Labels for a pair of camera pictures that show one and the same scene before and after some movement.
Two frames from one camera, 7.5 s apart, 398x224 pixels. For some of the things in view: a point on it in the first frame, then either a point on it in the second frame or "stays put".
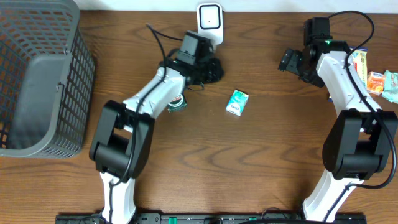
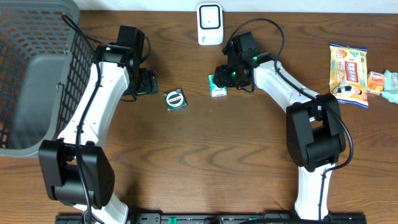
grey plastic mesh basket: x=47 y=78 stays put
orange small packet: x=375 y=82 stays put
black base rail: x=211 y=219 stays put
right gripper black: x=289 y=60 → x=221 y=78
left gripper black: x=212 y=72 → x=148 y=83
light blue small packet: x=390 y=86 stays put
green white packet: x=237 y=102 → x=215 y=91
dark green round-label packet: x=178 y=103 stays put
